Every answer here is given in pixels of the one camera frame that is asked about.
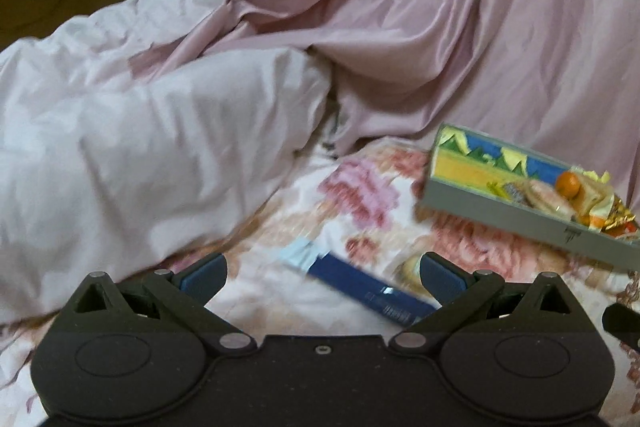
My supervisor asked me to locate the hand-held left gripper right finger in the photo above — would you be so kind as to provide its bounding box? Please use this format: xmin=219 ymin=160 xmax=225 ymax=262
xmin=389 ymin=252 xmax=582 ymax=355

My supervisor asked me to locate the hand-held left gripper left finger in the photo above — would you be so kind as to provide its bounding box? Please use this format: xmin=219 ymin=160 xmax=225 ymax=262
xmin=59 ymin=252 xmax=260 ymax=355

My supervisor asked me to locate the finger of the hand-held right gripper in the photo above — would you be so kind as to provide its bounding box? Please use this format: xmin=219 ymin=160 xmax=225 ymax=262
xmin=602 ymin=303 xmax=640 ymax=350

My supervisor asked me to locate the grey cardboard box tray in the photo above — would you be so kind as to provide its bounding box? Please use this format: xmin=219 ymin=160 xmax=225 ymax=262
xmin=419 ymin=122 xmax=640 ymax=269

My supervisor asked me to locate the navy blue snack packet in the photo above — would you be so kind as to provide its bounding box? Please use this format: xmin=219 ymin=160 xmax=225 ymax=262
xmin=281 ymin=238 xmax=442 ymax=329

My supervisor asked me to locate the gold snack packet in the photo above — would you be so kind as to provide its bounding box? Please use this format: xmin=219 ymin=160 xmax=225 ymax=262
xmin=597 ymin=197 xmax=640 ymax=232

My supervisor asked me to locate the small tangerine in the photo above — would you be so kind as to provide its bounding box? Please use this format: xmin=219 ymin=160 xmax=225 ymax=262
xmin=556 ymin=171 xmax=584 ymax=199

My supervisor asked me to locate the floral bed sheet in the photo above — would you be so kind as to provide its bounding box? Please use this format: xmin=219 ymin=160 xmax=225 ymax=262
xmin=0 ymin=139 xmax=640 ymax=427

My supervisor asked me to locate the clear bag with orange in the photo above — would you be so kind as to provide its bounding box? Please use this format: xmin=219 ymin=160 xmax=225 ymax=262
xmin=575 ymin=187 xmax=613 ymax=229

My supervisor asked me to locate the yellow paper wrapper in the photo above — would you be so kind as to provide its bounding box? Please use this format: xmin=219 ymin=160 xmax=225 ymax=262
xmin=575 ymin=166 xmax=612 ymax=185

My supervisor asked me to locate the pink duvet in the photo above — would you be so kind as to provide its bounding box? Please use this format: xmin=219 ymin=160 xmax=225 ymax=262
xmin=0 ymin=0 xmax=640 ymax=324

